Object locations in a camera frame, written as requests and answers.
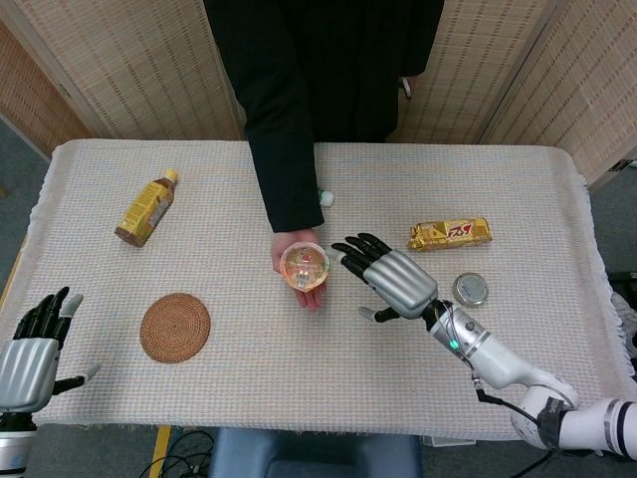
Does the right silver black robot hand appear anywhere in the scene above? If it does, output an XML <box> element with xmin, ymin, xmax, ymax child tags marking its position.
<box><xmin>330</xmin><ymin>232</ymin><xmax>443</xmax><ymax>323</ymax></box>

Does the person's bare hand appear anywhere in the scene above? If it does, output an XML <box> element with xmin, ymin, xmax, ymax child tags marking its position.
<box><xmin>271</xmin><ymin>227</ymin><xmax>333</xmax><ymax>314</ymax></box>

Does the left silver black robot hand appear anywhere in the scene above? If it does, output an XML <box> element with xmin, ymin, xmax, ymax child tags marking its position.
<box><xmin>0</xmin><ymin>287</ymin><xmax>103</xmax><ymax>414</ymax></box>

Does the clear round plastic container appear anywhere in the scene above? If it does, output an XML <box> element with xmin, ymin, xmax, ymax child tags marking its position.
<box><xmin>280</xmin><ymin>241</ymin><xmax>333</xmax><ymax>292</ymax></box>

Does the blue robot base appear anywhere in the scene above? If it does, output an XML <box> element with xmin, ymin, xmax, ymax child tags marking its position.
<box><xmin>207</xmin><ymin>426</ymin><xmax>423</xmax><ymax>478</ymax></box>

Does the person's black sleeved forearm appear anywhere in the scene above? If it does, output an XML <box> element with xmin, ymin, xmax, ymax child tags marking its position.
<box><xmin>203</xmin><ymin>0</ymin><xmax>326</xmax><ymax>234</ymax></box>

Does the golden biscuit packet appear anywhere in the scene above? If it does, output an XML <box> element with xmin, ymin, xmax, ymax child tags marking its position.
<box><xmin>407</xmin><ymin>216</ymin><xmax>495</xmax><ymax>252</ymax></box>

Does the round silver tin can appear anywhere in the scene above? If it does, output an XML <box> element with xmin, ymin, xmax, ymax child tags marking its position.
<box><xmin>451</xmin><ymin>272</ymin><xmax>489</xmax><ymax>309</ymax></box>

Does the white woven tablecloth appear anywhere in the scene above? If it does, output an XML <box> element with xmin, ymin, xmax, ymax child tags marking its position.
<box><xmin>0</xmin><ymin>138</ymin><xmax>636</xmax><ymax>442</ymax></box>

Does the round woven rattan coaster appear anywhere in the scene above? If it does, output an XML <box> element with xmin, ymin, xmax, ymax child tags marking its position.
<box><xmin>139</xmin><ymin>292</ymin><xmax>212</xmax><ymax>364</ymax></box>

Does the yellow labelled tea bottle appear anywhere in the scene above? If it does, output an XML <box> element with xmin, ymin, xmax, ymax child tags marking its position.
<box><xmin>113</xmin><ymin>168</ymin><xmax>180</xmax><ymax>249</ymax></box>

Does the person's black clothed torso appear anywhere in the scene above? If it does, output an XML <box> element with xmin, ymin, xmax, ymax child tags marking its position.
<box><xmin>203</xmin><ymin>0</ymin><xmax>446</xmax><ymax>145</ymax></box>

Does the woven bamboo folding screen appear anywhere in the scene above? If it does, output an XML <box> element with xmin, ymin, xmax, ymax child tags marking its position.
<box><xmin>0</xmin><ymin>0</ymin><xmax>637</xmax><ymax>193</ymax></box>

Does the black cable on floor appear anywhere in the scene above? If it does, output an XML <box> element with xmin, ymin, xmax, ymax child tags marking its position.
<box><xmin>136</xmin><ymin>430</ymin><xmax>216</xmax><ymax>478</ymax></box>

